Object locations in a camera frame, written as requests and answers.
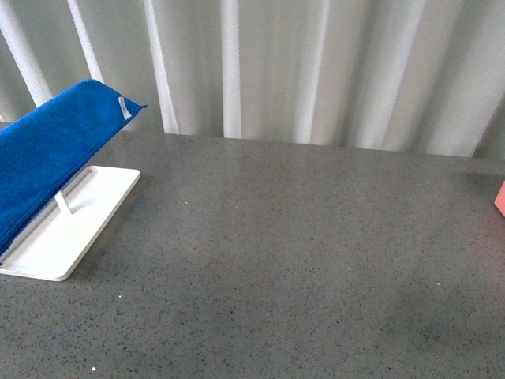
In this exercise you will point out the pink plastic bin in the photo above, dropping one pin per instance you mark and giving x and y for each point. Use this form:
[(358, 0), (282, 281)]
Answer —
[(499, 201)]

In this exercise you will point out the white towel rack stand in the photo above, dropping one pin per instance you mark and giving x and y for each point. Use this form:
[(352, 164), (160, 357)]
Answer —
[(54, 243)]

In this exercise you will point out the blue microfiber cloth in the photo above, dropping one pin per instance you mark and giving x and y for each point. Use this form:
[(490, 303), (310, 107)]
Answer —
[(44, 149)]

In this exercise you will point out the white pleated curtain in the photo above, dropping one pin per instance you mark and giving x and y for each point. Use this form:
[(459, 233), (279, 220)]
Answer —
[(419, 76)]

